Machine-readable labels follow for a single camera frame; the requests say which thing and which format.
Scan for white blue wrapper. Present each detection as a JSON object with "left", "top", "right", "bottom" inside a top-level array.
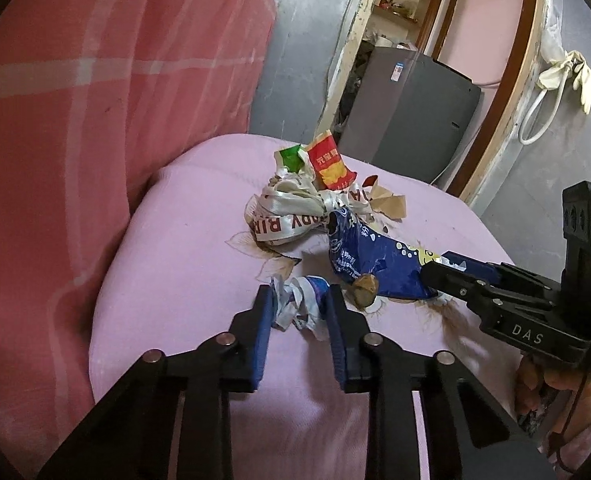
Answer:
[{"left": 268, "top": 274, "right": 333, "bottom": 339}]

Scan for row of shelf knickknacks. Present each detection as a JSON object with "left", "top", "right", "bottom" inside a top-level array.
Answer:
[{"left": 375, "top": 0, "right": 419, "bottom": 23}]

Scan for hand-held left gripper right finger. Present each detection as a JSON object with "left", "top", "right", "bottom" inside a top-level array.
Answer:
[{"left": 324, "top": 283, "right": 556, "bottom": 480}]

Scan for blue snack bag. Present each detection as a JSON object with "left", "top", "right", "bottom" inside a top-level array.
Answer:
[{"left": 325, "top": 208, "right": 456, "bottom": 301}]

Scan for red snack packet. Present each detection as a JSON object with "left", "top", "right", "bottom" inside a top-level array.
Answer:
[{"left": 303, "top": 130, "right": 359, "bottom": 192}]

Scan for wooden door frame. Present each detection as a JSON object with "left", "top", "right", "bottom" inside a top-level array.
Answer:
[{"left": 428, "top": 0, "right": 549, "bottom": 211}]

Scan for white rubber gloves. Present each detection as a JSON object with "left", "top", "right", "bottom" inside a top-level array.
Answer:
[{"left": 538, "top": 50, "right": 591, "bottom": 115}]

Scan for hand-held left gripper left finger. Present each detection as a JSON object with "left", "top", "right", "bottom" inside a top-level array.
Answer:
[{"left": 36, "top": 284, "right": 277, "bottom": 480}]

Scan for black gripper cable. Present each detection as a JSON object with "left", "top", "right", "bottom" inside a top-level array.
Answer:
[{"left": 550, "top": 367, "right": 589, "bottom": 473}]

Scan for person's right hand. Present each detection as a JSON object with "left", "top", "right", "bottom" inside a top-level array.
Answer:
[{"left": 514, "top": 352, "right": 591, "bottom": 423}]

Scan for green white wrapper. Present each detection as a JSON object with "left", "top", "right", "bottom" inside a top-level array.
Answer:
[{"left": 274, "top": 144, "right": 310, "bottom": 177}]

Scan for white hose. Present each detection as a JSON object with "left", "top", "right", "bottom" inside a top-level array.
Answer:
[{"left": 518, "top": 85, "right": 566, "bottom": 146}]

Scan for brown crumpled scrap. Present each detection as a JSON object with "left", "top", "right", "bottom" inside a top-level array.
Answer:
[{"left": 350, "top": 272, "right": 380, "bottom": 310}]

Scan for pink door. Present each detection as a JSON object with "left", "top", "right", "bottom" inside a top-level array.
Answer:
[{"left": 438, "top": 0, "right": 539, "bottom": 86}]

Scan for torn brown paper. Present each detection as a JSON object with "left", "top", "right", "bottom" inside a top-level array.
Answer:
[{"left": 358, "top": 175, "right": 407, "bottom": 223}]

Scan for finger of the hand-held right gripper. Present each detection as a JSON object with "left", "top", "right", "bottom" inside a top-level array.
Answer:
[
  {"left": 419, "top": 261, "right": 502, "bottom": 322},
  {"left": 442, "top": 251, "right": 507, "bottom": 287}
]

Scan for crumpled white lettered wrapper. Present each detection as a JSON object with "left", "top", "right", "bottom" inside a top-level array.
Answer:
[{"left": 244, "top": 172, "right": 371, "bottom": 247}]

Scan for red plaid cloth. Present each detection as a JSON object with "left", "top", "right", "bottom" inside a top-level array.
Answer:
[{"left": 0, "top": 0, "right": 279, "bottom": 411}]

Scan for grey refrigerator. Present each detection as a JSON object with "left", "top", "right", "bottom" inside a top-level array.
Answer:
[{"left": 338, "top": 45, "right": 483, "bottom": 184}]

